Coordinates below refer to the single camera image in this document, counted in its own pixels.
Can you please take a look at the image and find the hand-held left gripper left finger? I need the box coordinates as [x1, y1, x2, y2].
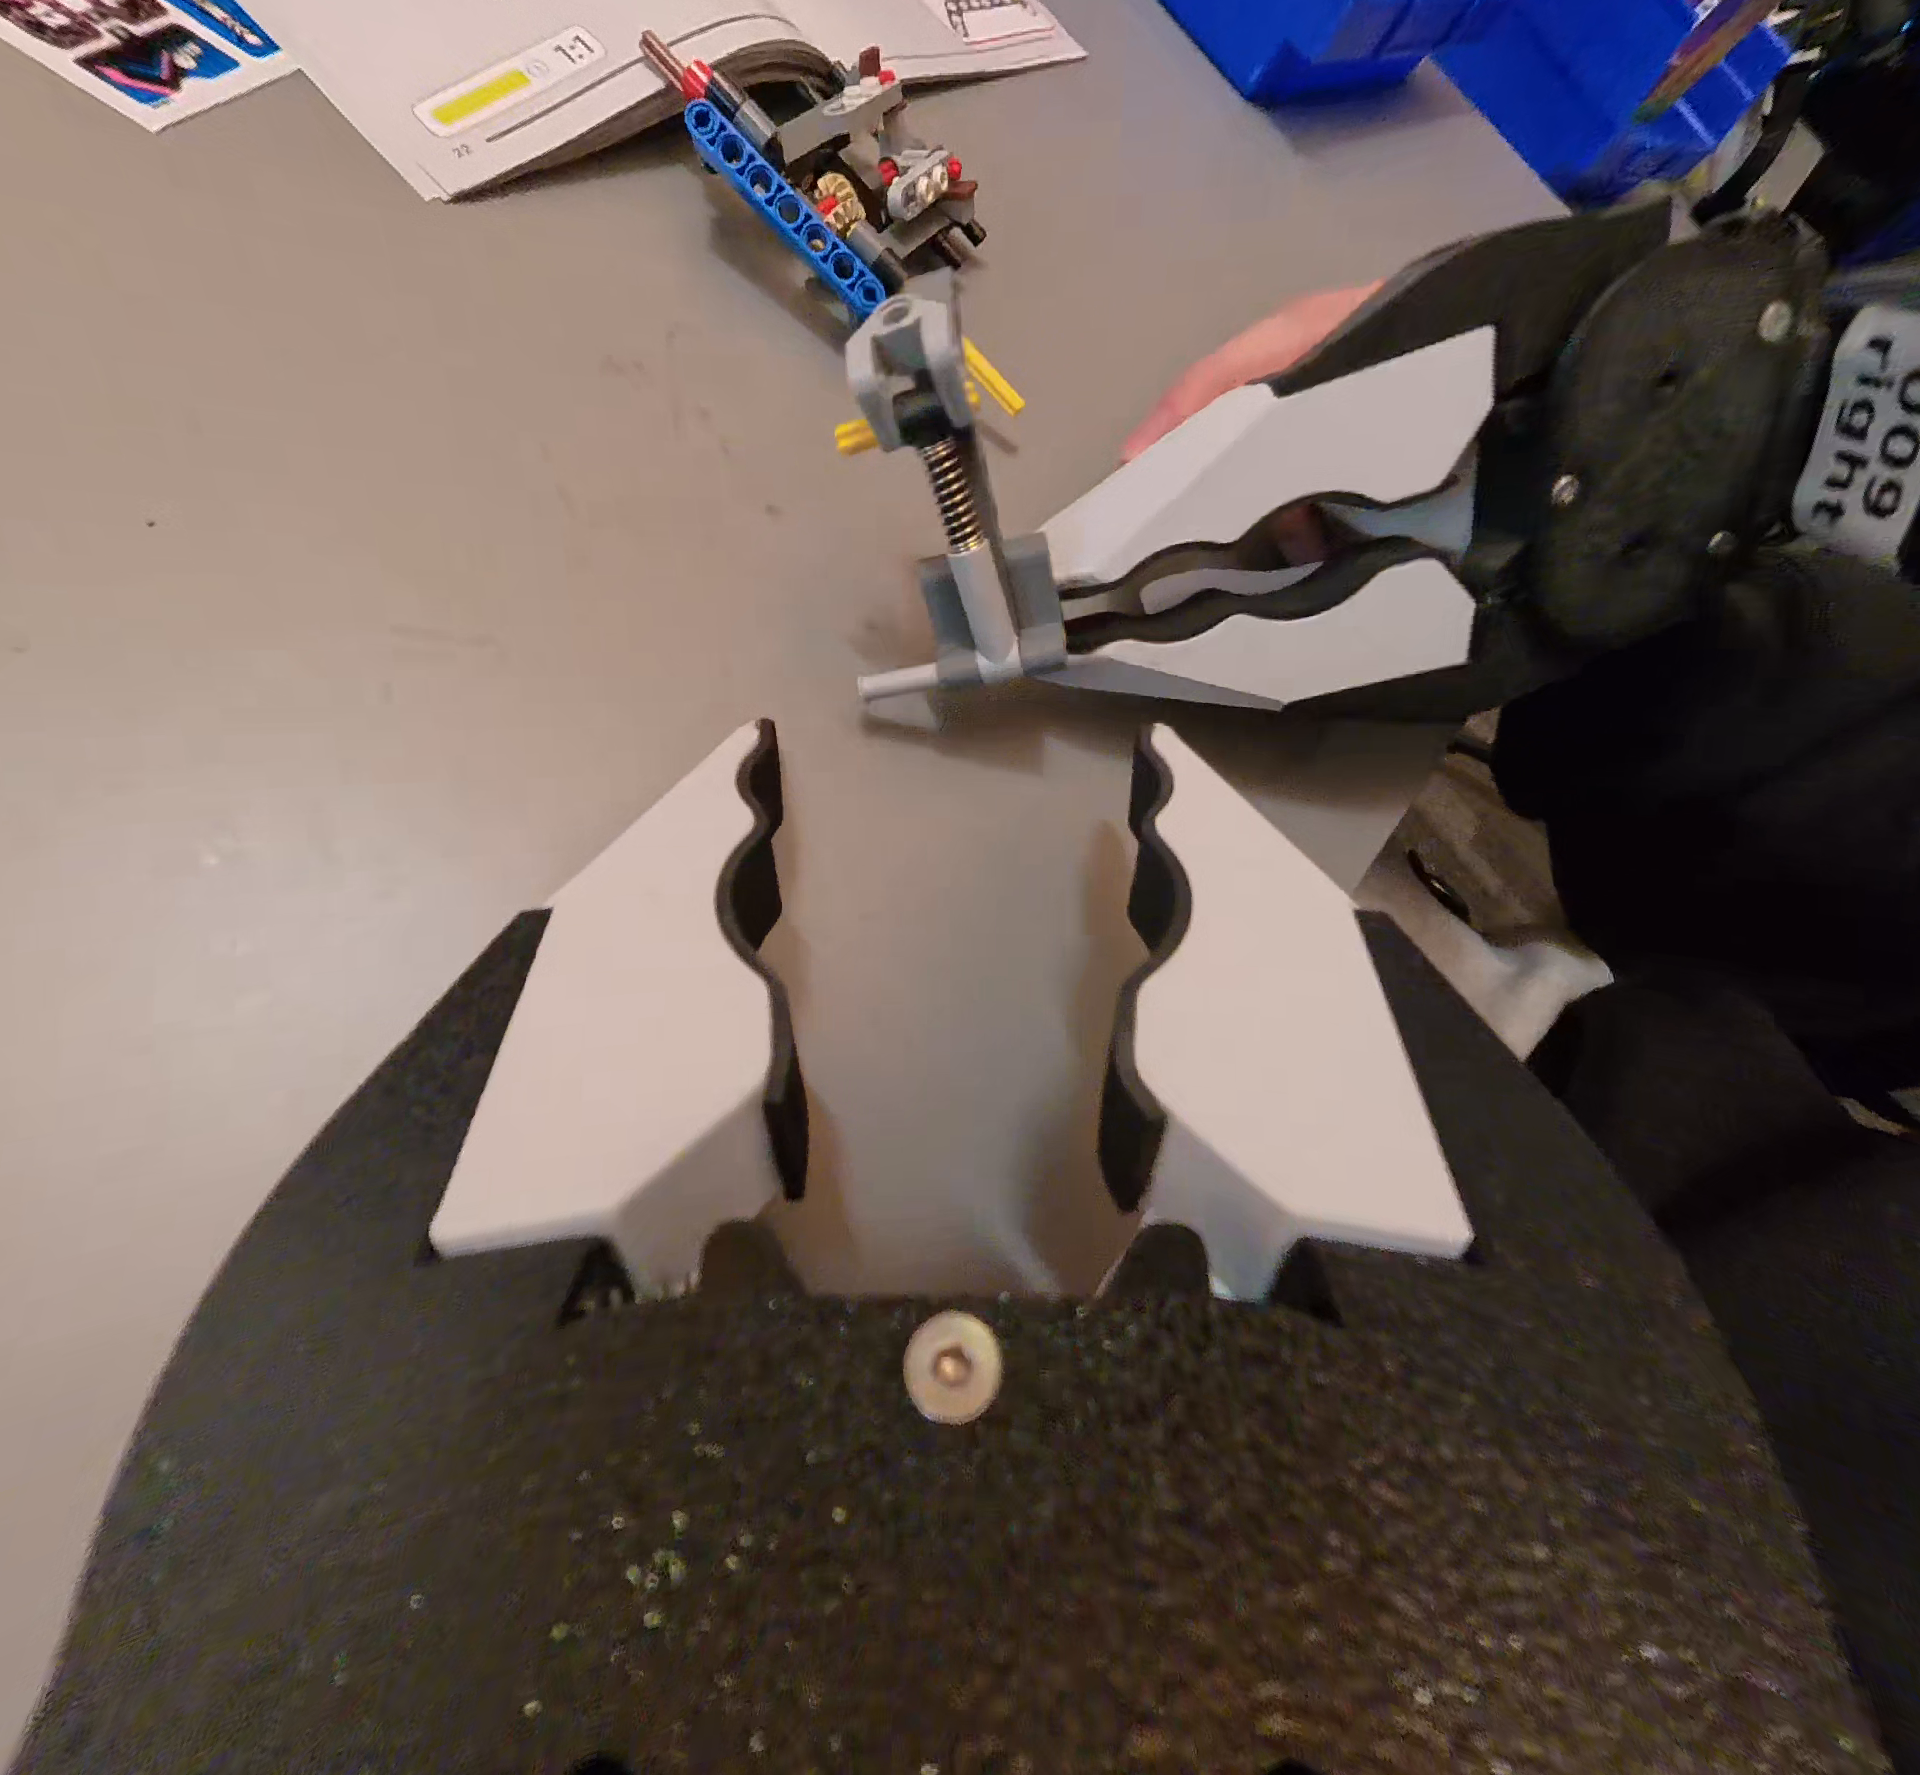
[430, 718, 816, 1301]

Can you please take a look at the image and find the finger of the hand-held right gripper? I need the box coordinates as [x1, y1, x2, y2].
[1034, 547, 1486, 715]
[1047, 323, 1506, 610]

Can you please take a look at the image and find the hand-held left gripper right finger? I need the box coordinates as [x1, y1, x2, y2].
[1098, 721, 1476, 1306]

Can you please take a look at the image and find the grey lego shock absorber assembly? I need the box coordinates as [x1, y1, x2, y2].
[842, 294, 1070, 730]

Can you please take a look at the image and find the yellow lego piece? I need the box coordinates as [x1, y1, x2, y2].
[832, 336, 1029, 457]

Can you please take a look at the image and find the lego chassis with blue beam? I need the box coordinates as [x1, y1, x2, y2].
[638, 32, 991, 315]

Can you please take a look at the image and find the person's right hand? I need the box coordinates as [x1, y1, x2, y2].
[1123, 283, 1392, 461]

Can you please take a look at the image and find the person's dark clothing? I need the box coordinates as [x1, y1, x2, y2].
[1530, 965, 1920, 1656]

